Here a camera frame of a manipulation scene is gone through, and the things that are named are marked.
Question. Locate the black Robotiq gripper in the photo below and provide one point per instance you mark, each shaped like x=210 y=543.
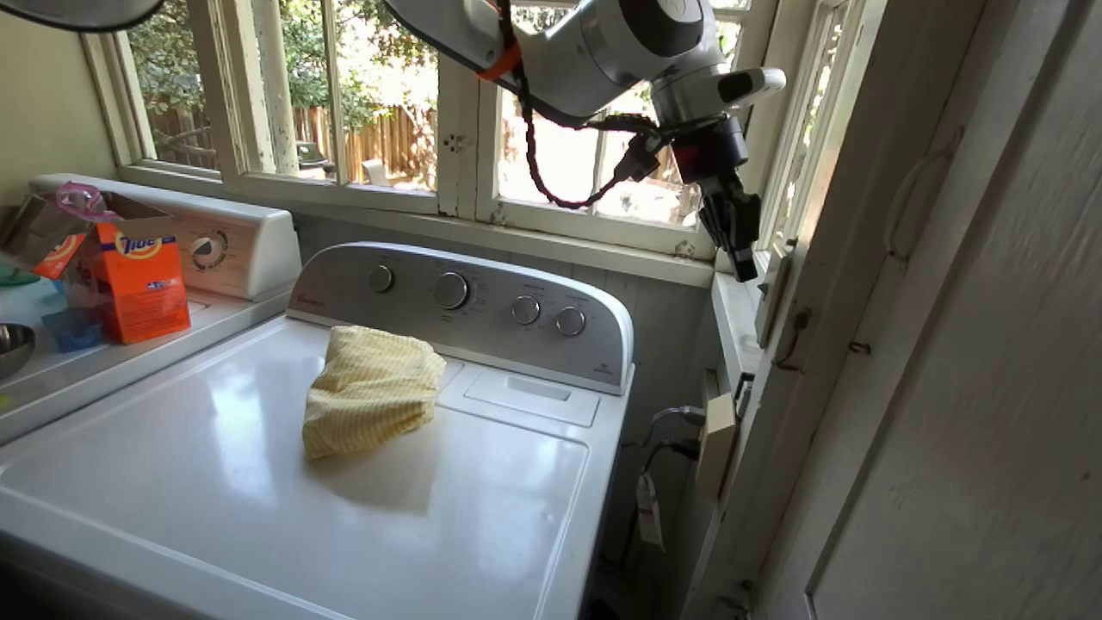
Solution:
x=718 y=174

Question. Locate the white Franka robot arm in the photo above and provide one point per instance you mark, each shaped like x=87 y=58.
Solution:
x=597 y=53

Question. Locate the black door hook latch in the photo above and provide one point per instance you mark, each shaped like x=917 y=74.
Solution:
x=792 y=334

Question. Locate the metal eye screw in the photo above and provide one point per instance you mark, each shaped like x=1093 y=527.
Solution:
x=857 y=346

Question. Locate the silver dryer knob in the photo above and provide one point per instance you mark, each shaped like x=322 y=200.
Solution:
x=383 y=276
x=523 y=310
x=452 y=290
x=569 y=322

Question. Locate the white wooden door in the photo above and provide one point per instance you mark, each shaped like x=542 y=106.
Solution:
x=951 y=402

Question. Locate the wooden garden fence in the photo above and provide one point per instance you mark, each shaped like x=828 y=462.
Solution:
x=390 y=143

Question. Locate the white washing machine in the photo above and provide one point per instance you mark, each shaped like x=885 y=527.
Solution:
x=458 y=518

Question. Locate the yellow striped cloth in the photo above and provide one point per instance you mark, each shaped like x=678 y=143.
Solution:
x=365 y=389

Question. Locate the white dryer on left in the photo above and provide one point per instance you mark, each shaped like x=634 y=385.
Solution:
x=269 y=247

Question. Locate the round washer dial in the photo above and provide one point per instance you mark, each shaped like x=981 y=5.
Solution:
x=209 y=249

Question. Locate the orange detergent box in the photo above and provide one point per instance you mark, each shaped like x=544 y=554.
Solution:
x=143 y=294

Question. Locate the pink purple plastic bag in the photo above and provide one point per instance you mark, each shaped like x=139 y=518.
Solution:
x=82 y=206

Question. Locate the blue plastic container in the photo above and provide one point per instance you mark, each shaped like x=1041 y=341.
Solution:
x=70 y=331

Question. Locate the teal plastic item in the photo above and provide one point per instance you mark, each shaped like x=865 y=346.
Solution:
x=26 y=296

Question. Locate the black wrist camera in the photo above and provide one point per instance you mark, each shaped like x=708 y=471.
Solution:
x=641 y=156

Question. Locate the white window frame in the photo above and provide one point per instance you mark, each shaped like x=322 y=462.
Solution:
x=467 y=149

